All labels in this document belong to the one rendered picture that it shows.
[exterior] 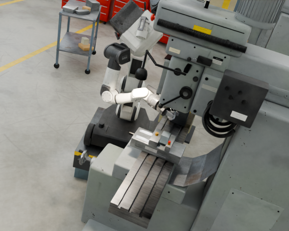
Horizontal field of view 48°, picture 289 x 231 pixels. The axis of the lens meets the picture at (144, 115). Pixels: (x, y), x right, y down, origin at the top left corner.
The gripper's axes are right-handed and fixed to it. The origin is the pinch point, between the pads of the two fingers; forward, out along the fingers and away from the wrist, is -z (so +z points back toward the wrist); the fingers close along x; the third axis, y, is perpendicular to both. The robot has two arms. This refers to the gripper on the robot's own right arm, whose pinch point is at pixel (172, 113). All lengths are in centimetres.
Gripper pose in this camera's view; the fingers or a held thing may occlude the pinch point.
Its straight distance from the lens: 199.7
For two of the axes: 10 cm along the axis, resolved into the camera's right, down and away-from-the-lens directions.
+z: -7.0, -5.2, 5.0
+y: -2.2, 8.2, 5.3
